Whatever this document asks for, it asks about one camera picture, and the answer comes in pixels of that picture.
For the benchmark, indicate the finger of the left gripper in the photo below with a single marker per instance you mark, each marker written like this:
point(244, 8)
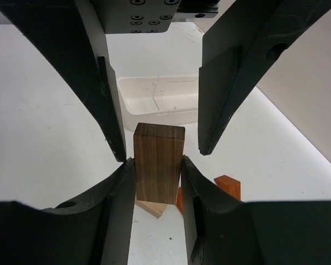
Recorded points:
point(70, 36)
point(238, 50)

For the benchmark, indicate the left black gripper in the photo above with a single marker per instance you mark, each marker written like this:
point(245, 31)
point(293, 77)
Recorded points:
point(148, 16)

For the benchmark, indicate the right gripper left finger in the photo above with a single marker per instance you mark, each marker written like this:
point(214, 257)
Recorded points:
point(91, 228)

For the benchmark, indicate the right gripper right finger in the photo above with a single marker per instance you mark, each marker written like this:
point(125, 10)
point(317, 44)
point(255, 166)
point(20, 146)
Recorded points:
point(220, 229)

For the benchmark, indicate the long light wood block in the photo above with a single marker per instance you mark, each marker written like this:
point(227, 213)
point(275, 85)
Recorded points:
point(155, 209)

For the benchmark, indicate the white plastic tray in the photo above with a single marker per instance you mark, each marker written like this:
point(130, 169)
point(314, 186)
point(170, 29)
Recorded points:
point(167, 100)

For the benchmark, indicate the dark walnut wood block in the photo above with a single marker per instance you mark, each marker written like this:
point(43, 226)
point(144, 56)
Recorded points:
point(158, 151)

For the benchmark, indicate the orange roof wood block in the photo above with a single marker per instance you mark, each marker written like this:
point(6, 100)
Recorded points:
point(229, 185)

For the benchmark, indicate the orange arch wood block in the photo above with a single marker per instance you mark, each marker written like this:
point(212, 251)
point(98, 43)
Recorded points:
point(179, 202)

